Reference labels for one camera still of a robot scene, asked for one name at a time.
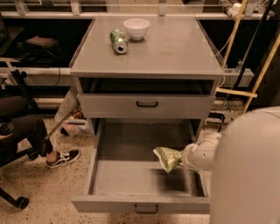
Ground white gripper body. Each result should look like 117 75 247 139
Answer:
179 132 222 175

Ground green jalapeno chip bag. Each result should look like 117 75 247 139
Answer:
153 147 183 173

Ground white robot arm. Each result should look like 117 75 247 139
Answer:
182 106 280 224

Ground open grey lower drawer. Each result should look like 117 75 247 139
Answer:
72 119 210 214

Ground grey drawer cabinet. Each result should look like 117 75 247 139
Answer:
70 16 223 140

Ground closed grey upper drawer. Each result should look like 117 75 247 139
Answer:
78 94 214 119

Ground clear plastic bag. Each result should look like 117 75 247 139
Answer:
54 87 91 137

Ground black white sneaker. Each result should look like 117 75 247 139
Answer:
46 150 81 168

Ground white ceramic bowl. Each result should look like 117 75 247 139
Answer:
123 18 150 40

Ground green soda can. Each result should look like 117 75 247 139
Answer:
109 30 128 54

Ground black office chair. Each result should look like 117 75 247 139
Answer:
0 145 39 210

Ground person's leg dark trousers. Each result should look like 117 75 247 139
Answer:
0 96 57 162

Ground brown box on shelf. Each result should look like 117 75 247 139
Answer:
24 36 58 51

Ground black handheld controller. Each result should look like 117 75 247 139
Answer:
0 122 14 136

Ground black drawer handle lower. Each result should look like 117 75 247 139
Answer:
134 204 158 214

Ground black drawer handle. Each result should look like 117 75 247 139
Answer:
134 204 158 214
136 101 158 108

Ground black drawer handle upper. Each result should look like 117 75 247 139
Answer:
136 101 158 108

